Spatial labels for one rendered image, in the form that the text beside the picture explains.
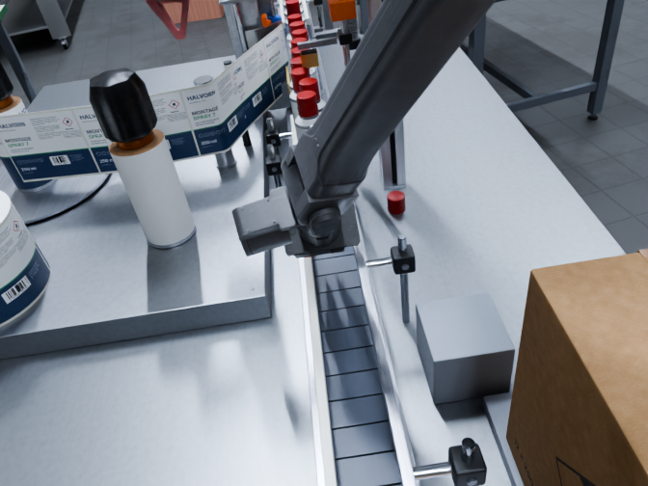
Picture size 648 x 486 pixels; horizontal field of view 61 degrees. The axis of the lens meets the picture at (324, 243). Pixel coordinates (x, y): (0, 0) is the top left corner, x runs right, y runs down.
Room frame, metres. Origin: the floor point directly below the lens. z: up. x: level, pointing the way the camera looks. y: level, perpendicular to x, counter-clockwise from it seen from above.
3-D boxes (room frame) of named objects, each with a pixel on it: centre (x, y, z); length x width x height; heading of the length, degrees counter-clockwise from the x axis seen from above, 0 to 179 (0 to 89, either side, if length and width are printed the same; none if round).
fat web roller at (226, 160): (1.03, 0.18, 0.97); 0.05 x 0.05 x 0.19
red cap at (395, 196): (0.84, -0.15, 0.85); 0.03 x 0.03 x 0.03
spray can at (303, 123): (0.85, -0.01, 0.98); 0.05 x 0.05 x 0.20
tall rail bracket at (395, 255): (0.56, -0.08, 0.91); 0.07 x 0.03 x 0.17; 89
